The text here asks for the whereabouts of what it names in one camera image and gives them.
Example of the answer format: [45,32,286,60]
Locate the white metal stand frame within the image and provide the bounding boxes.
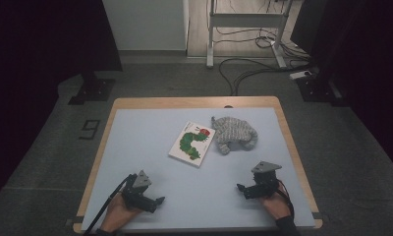
[205,0,295,70]

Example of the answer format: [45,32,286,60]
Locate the black stand base plate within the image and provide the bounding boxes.
[68,70,117,106]
[296,74,347,106]

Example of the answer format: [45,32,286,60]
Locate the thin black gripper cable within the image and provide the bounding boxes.
[277,179,296,218]

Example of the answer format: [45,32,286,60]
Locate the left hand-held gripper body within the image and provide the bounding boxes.
[122,170,153,210]

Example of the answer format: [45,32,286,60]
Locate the thick black gripper cable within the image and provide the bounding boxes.
[83,173,138,236]

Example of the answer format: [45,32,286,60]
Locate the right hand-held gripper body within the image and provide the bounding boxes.
[247,160,282,200]

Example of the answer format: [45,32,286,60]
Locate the white caterpillar picture book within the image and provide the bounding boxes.
[168,120,216,168]

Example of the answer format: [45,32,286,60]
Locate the person's left hand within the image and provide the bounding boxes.
[100,193,143,233]

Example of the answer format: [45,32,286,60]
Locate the white cabinet panel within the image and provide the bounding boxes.
[101,0,190,52]

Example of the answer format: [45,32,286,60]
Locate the person's right hand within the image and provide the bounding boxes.
[259,182,293,221]

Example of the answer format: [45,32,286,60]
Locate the dark curtain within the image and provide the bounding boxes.
[0,0,123,212]
[290,0,393,180]

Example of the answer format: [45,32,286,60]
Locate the white power strip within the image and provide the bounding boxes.
[289,70,313,81]

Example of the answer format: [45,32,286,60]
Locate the grey fluffy cloth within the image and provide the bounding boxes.
[210,115,259,156]

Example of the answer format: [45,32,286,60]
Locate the black floor cables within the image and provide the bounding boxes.
[216,27,314,97]

